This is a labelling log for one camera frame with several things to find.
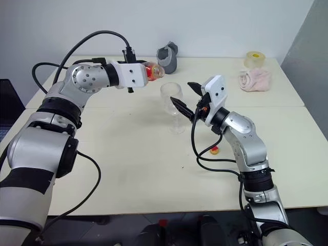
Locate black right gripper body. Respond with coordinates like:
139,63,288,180
196,92,212,122

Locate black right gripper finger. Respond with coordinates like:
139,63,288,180
187,81,205,98
170,96,195,120

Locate clear wine glass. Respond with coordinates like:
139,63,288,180
160,83,186,135

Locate bottle with red liquid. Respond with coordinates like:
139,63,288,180
141,61,166,82

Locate pale pink towel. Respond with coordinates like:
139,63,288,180
237,68,272,92

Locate translucent tape roll, yellow core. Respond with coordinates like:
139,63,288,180
244,51,266,69

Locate black laptop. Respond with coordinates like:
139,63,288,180
0,78,27,145

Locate dark rounded shape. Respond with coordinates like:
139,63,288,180
134,219,181,246
198,214,233,246

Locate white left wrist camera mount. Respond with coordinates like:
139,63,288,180
109,59,150,89

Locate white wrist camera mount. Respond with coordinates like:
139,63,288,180
109,59,150,89
201,75,229,127

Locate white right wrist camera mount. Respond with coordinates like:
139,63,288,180
201,75,229,127

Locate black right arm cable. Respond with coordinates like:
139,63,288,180
191,107,292,230

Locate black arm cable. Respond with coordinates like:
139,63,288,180
191,107,292,230
32,30,137,241

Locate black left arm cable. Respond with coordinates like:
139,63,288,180
32,30,137,241

